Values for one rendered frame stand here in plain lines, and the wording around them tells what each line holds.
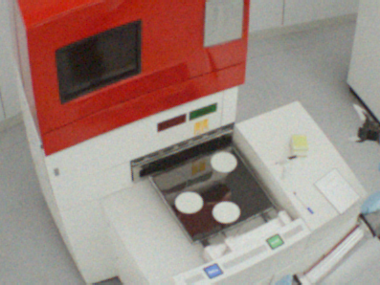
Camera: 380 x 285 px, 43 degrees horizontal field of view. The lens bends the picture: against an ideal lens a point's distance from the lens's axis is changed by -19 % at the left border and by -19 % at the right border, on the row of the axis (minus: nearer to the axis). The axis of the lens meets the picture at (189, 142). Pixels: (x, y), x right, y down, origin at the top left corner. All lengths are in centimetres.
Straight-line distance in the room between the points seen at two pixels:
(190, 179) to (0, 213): 156
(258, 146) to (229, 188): 21
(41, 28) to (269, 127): 121
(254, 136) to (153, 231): 56
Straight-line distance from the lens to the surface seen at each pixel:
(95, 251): 261
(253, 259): 197
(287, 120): 241
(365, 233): 167
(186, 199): 218
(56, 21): 157
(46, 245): 317
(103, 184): 224
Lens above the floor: 265
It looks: 48 degrees down
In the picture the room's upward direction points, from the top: 2 degrees clockwise
